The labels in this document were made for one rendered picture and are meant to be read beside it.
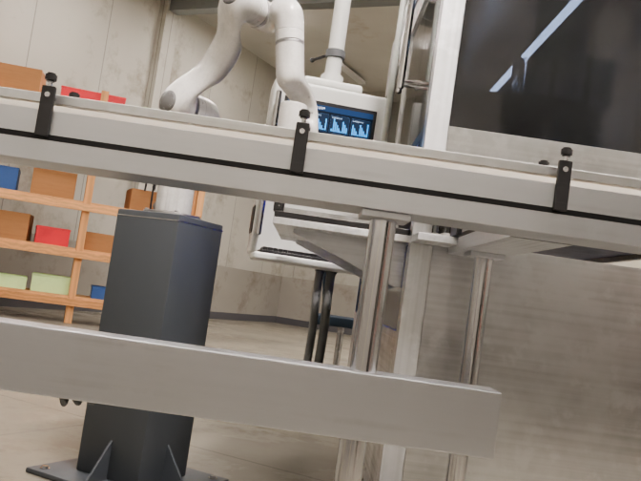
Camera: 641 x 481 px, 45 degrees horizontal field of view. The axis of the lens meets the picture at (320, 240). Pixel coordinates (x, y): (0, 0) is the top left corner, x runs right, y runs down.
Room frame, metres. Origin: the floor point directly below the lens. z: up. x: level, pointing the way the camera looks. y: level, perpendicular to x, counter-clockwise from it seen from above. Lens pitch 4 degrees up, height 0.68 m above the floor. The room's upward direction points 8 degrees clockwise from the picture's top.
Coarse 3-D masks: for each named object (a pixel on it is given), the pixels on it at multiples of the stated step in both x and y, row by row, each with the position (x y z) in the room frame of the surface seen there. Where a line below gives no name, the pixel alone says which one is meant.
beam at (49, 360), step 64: (0, 320) 1.39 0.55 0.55; (0, 384) 1.38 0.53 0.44; (64, 384) 1.38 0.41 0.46; (128, 384) 1.38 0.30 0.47; (192, 384) 1.38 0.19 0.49; (256, 384) 1.38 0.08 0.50; (320, 384) 1.38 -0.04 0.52; (384, 384) 1.38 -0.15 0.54; (448, 384) 1.40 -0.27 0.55; (448, 448) 1.38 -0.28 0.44
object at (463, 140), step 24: (384, 96) 4.24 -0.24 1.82; (456, 144) 2.18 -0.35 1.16; (480, 144) 2.18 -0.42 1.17; (504, 144) 2.18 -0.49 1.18; (528, 144) 2.18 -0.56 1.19; (552, 144) 2.18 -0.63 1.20; (576, 144) 2.18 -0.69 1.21; (576, 168) 2.18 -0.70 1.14; (600, 168) 2.18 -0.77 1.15; (624, 168) 2.19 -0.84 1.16
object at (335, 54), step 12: (336, 0) 3.27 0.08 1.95; (348, 0) 3.26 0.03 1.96; (336, 12) 3.26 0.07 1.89; (348, 12) 3.27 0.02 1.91; (336, 24) 3.25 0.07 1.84; (336, 36) 3.25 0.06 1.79; (336, 48) 3.24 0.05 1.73; (312, 60) 3.34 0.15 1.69; (336, 60) 3.25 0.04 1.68; (336, 72) 3.25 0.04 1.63
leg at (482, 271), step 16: (464, 256) 2.03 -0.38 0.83; (480, 256) 1.94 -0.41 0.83; (496, 256) 1.94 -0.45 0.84; (480, 272) 1.96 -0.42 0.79; (480, 288) 1.96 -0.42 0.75; (480, 304) 1.96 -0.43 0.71; (480, 320) 1.96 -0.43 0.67; (464, 336) 1.99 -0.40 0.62; (480, 336) 1.97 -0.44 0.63; (464, 352) 1.98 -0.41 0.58; (480, 352) 1.97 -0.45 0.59; (464, 368) 1.97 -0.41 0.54; (448, 464) 1.98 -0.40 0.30; (464, 464) 1.97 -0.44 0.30; (448, 480) 1.97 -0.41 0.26; (464, 480) 1.97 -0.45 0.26
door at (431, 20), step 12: (432, 0) 2.56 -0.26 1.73; (432, 12) 2.51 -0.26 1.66; (432, 24) 2.46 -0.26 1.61; (432, 36) 2.42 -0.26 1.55; (432, 48) 2.37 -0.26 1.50; (420, 72) 2.65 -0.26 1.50; (420, 84) 2.59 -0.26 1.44; (420, 96) 2.54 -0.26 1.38; (420, 108) 2.49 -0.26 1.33; (420, 120) 2.44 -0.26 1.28; (420, 132) 2.40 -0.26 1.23
